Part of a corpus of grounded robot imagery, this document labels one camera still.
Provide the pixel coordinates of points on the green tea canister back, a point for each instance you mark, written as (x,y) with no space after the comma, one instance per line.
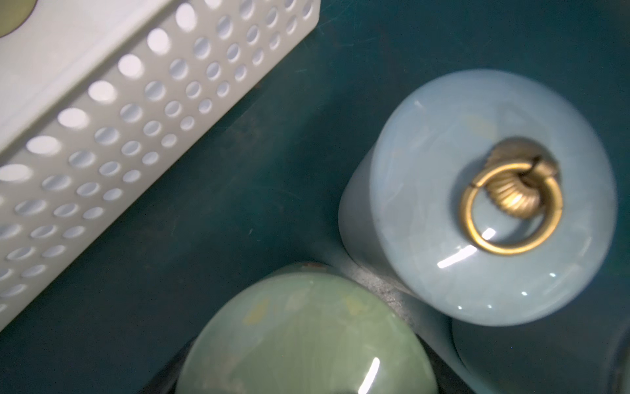
(306,329)

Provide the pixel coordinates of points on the blue tea canister back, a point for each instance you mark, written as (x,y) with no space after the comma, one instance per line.
(487,196)

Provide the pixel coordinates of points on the blue tea canister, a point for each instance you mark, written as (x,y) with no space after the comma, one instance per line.
(582,348)
(487,196)

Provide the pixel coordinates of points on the blue tea canister front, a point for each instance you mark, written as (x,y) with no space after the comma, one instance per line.
(582,348)

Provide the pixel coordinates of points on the yellow tea canister back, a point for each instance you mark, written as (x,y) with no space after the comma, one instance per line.
(13,14)

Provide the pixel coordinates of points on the white perforated plastic basket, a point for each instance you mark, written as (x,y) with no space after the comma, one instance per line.
(100,98)

